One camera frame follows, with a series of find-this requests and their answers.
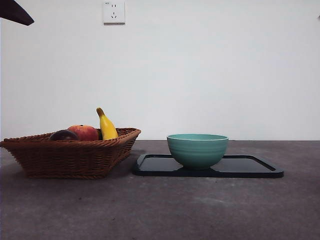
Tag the red orange peach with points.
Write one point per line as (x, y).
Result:
(88, 133)

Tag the dark rectangular tray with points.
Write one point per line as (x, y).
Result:
(155, 167)

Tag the teal ribbed bowl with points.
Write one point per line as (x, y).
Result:
(197, 155)

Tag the white wall socket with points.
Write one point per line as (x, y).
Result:
(113, 20)

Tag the dark purple plum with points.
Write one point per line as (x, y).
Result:
(62, 135)

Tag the brown wicker basket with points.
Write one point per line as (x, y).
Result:
(70, 160)

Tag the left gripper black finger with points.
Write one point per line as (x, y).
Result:
(12, 11)

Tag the yellow banana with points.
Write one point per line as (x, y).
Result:
(108, 127)

